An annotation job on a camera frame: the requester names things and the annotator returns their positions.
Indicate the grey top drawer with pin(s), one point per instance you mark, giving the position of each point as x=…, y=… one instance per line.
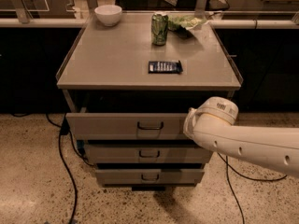
x=127, y=126

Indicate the grey drawer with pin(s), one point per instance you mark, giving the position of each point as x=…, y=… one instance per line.
x=127, y=126
x=116, y=177
x=147, y=154

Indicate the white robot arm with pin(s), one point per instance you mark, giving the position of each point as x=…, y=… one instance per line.
x=212, y=126

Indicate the grey drawer cabinet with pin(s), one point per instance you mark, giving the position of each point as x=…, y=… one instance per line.
x=106, y=71

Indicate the grey middle drawer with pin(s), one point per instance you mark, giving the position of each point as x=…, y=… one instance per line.
x=147, y=154

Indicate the grey bottom drawer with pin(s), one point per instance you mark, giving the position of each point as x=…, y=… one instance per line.
x=116, y=177

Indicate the green soda can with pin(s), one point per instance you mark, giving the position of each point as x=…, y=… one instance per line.
x=159, y=28

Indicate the green chip bag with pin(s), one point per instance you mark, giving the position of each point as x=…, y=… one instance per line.
x=182, y=25

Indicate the white ceramic bowl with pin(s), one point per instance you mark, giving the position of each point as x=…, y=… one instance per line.
x=109, y=15

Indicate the white horizontal railing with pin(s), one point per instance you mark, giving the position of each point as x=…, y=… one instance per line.
x=218, y=24

